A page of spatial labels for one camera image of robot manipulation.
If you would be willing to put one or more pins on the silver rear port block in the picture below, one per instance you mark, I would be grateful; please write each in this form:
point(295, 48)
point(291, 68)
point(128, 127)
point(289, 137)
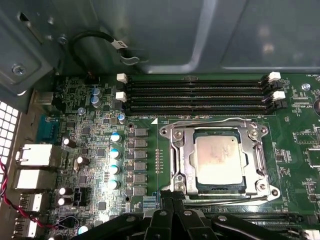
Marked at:
point(35, 155)
point(26, 228)
point(31, 203)
point(35, 180)

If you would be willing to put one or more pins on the green motherboard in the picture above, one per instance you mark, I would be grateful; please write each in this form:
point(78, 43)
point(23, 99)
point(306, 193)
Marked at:
point(295, 175)

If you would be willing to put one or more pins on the silver CPU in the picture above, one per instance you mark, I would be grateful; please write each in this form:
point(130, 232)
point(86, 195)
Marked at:
point(217, 160)

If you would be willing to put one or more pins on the metal socket cover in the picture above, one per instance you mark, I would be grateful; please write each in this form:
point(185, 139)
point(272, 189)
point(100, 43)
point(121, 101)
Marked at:
point(186, 152)

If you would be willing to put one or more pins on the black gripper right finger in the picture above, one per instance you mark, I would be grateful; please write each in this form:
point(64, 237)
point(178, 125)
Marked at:
point(192, 227)

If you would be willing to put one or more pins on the black PC case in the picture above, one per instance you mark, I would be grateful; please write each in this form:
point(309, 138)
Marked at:
point(175, 37)

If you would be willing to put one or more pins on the metal locking lever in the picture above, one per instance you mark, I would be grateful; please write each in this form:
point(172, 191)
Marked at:
point(225, 200)
point(212, 121)

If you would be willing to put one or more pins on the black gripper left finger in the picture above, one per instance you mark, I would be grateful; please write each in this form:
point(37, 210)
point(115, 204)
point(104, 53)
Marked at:
point(160, 227)

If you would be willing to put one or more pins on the blue port connector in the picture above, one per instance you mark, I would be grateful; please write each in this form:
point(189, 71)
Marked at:
point(48, 130)

